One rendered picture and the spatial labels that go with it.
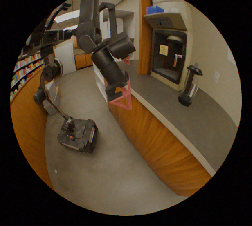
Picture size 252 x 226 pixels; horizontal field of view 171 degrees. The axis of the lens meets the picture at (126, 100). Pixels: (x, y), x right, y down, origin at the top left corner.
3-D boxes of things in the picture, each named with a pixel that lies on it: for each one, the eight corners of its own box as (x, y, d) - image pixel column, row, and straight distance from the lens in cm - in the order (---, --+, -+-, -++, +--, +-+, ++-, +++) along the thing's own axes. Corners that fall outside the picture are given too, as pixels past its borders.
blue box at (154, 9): (156, 18, 81) (155, 11, 84) (165, 18, 75) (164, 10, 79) (147, 15, 74) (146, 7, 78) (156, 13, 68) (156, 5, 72)
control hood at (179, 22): (153, 27, 81) (153, 19, 84) (188, 31, 64) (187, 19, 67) (143, 25, 73) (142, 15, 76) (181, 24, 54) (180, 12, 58)
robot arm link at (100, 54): (92, 54, 30) (85, 57, 25) (109, 42, 29) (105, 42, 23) (103, 69, 31) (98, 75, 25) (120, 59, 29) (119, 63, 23)
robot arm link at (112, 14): (109, 7, 93) (106, 3, 83) (115, 7, 92) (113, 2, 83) (112, 44, 82) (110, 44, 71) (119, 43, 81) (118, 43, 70)
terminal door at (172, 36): (151, 70, 82) (154, 30, 80) (178, 85, 66) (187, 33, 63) (150, 70, 81) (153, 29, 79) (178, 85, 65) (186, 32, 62)
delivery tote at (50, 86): (58, 90, 266) (54, 80, 257) (54, 101, 215) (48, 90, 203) (48, 95, 283) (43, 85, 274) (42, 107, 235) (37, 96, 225)
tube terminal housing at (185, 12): (165, 72, 103) (168, 13, 109) (188, 85, 90) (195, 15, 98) (150, 75, 84) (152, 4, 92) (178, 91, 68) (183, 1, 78)
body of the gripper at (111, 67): (127, 73, 32) (117, 57, 31) (127, 86, 23) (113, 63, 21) (112, 81, 34) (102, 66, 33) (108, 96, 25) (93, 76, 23)
